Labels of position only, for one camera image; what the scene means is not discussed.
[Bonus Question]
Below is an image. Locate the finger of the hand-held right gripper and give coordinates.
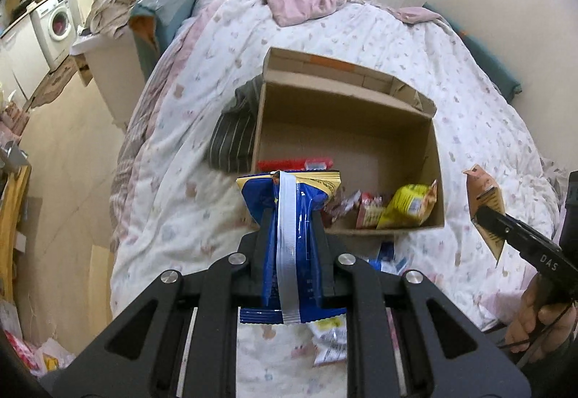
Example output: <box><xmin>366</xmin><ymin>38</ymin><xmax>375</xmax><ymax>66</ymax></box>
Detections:
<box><xmin>476</xmin><ymin>205</ymin><xmax>543</xmax><ymax>255</ymax></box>

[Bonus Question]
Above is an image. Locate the tan snack packet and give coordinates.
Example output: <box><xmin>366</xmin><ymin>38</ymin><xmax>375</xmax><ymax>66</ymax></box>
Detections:
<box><xmin>463</xmin><ymin>164</ymin><xmax>506</xmax><ymax>264</ymax></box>

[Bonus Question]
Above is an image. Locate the white blue snack bag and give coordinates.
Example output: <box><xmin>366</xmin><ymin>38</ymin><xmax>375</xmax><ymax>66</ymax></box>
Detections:
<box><xmin>368</xmin><ymin>240</ymin><xmax>409</xmax><ymax>274</ymax></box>

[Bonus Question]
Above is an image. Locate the white kitchen cabinet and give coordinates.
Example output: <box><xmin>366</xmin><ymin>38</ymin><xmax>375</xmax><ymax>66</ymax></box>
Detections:
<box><xmin>0</xmin><ymin>14</ymin><xmax>50</xmax><ymax>101</ymax></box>

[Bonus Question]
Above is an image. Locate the white washing machine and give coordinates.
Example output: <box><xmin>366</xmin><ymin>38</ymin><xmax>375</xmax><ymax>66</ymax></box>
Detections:
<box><xmin>31</xmin><ymin>0</ymin><xmax>77</xmax><ymax>69</ymax></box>

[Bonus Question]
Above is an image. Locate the white side cabinet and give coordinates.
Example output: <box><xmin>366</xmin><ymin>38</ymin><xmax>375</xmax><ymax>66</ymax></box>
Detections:
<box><xmin>70</xmin><ymin>30</ymin><xmax>150</xmax><ymax>128</ymax></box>

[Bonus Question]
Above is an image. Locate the dark striped cloth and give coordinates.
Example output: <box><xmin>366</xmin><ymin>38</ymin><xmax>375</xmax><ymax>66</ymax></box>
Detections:
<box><xmin>208</xmin><ymin>75</ymin><xmax>265</xmax><ymax>175</ymax></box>

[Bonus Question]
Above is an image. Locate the grey metal clamp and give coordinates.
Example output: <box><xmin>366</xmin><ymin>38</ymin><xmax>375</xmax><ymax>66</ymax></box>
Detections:
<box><xmin>0</xmin><ymin>140</ymin><xmax>30</xmax><ymax>173</ymax></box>

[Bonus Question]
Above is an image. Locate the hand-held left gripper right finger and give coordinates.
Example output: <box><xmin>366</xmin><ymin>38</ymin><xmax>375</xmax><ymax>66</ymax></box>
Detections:
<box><xmin>313</xmin><ymin>208</ymin><xmax>531</xmax><ymax>398</ymax></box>

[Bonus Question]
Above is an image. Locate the red green snack packet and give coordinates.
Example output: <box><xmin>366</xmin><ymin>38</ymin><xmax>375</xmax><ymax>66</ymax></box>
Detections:
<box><xmin>356</xmin><ymin>192</ymin><xmax>385</xmax><ymax>229</ymax></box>

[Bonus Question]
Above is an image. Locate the teal cushion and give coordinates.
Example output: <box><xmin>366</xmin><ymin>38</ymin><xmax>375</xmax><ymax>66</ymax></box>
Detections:
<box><xmin>422</xmin><ymin>3</ymin><xmax>522</xmax><ymax>103</ymax></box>

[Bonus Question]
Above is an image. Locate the teal orange folded blanket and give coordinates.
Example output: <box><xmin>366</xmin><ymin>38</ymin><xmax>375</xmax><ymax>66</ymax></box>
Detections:
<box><xmin>129</xmin><ymin>0</ymin><xmax>202</xmax><ymax>78</ymax></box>

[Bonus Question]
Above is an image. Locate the black cable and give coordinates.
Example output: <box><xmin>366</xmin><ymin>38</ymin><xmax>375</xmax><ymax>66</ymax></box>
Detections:
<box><xmin>499</xmin><ymin>301</ymin><xmax>578</xmax><ymax>365</ymax></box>

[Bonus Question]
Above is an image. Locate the dark red snack packet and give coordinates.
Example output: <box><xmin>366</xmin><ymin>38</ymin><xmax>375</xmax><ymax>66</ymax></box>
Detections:
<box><xmin>323</xmin><ymin>190</ymin><xmax>362</xmax><ymax>226</ymax></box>

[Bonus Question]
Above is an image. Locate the person's right hand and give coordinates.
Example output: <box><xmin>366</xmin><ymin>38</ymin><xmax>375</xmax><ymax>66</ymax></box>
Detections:
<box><xmin>505</xmin><ymin>274</ymin><xmax>578</xmax><ymax>354</ymax></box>

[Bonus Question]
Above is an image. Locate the white plastic bag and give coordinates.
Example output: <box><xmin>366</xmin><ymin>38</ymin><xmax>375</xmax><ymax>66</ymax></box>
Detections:
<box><xmin>34</xmin><ymin>337</ymin><xmax>75</xmax><ymax>375</ymax></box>

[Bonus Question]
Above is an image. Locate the brown cardboard box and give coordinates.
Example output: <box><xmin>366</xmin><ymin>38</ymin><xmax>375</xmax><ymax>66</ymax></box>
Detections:
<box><xmin>250</xmin><ymin>47</ymin><xmax>445</xmax><ymax>236</ymax></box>

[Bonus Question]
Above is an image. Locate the red snack bag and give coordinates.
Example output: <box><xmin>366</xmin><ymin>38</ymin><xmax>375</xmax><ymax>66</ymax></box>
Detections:
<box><xmin>257</xmin><ymin>158</ymin><xmax>335</xmax><ymax>173</ymax></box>

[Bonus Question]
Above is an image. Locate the patterned floor rug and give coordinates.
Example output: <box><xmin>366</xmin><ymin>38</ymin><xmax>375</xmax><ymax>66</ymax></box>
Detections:
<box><xmin>29</xmin><ymin>57</ymin><xmax>78</xmax><ymax>110</ymax></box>

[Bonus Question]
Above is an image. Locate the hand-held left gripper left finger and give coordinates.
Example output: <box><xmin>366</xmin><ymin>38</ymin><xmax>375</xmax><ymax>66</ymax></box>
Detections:
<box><xmin>52</xmin><ymin>207</ymin><xmax>281</xmax><ymax>398</ymax></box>

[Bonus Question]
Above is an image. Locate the pink bed sheet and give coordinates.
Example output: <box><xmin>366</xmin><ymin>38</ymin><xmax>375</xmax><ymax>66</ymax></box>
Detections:
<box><xmin>244</xmin><ymin>0</ymin><xmax>445</xmax><ymax>26</ymax></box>

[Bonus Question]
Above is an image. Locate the yellow wooden rack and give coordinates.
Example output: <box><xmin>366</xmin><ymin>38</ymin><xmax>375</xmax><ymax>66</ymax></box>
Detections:
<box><xmin>0</xmin><ymin>165</ymin><xmax>32</xmax><ymax>304</ymax></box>

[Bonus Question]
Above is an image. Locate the white yellow snack packet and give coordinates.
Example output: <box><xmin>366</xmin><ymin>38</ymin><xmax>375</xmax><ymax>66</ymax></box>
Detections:
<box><xmin>311</xmin><ymin>319</ymin><xmax>348</xmax><ymax>368</ymax></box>

